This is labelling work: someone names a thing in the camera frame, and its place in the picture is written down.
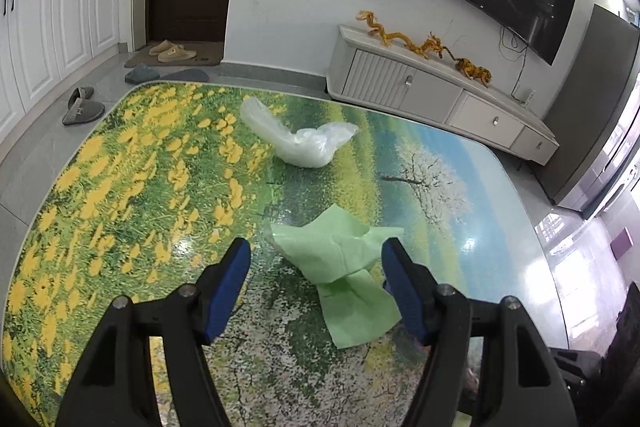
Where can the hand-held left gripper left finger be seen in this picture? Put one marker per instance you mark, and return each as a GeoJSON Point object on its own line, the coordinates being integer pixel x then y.
{"type": "Point", "coordinates": [230, 292]}

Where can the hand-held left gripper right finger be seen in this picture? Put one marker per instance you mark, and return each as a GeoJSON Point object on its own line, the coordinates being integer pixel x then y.
{"type": "Point", "coordinates": [405, 292]}

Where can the green paper napkin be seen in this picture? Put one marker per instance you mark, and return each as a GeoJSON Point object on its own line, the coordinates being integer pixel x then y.
{"type": "Point", "coordinates": [340, 257]}

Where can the clear white plastic bag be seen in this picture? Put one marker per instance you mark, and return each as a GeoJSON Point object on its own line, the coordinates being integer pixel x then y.
{"type": "Point", "coordinates": [300, 147]}

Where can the white television cabinet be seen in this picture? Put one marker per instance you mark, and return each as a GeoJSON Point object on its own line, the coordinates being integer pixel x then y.
{"type": "Point", "coordinates": [400, 82]}

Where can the grey slipper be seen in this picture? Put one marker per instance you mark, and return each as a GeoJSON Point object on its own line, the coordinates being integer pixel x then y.
{"type": "Point", "coordinates": [142, 73]}
{"type": "Point", "coordinates": [80, 96]}
{"type": "Point", "coordinates": [185, 75]}
{"type": "Point", "coordinates": [82, 113]}

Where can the golden tiger figurine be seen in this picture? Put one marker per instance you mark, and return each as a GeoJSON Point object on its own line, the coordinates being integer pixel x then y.
{"type": "Point", "coordinates": [472, 71]}

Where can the brown door mat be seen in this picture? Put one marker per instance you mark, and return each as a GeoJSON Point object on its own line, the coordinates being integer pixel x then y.
{"type": "Point", "coordinates": [205, 54]}

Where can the beige slipper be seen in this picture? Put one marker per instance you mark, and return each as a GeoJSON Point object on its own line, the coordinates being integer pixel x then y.
{"type": "Point", "coordinates": [162, 47]}
{"type": "Point", "coordinates": [177, 54]}

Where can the golden dragon figurine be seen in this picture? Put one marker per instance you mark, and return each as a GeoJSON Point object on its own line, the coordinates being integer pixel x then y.
{"type": "Point", "coordinates": [436, 47]}
{"type": "Point", "coordinates": [390, 38]}

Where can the grey tall appliance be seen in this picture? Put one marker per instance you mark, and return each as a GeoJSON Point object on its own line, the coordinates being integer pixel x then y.
{"type": "Point", "coordinates": [595, 107]}

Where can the white floor cabinet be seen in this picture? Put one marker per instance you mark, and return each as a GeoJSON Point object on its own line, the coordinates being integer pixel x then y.
{"type": "Point", "coordinates": [60, 32]}

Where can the white wall outlet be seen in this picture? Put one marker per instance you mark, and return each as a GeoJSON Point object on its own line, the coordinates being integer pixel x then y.
{"type": "Point", "coordinates": [530, 96]}

